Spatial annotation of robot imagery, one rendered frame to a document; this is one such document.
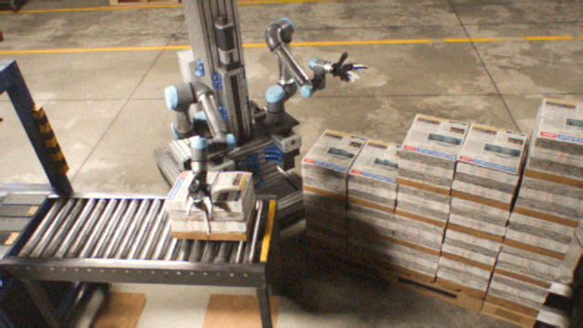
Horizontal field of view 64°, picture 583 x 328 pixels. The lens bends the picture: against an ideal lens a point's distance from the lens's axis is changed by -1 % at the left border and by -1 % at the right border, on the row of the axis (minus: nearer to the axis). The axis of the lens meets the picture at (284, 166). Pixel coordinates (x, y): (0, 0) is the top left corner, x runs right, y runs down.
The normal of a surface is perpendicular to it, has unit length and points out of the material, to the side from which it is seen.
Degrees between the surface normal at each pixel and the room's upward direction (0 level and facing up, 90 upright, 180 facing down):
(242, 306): 0
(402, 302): 0
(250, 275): 90
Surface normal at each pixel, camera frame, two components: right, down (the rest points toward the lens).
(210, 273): -0.09, 0.61
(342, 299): -0.07, -0.79
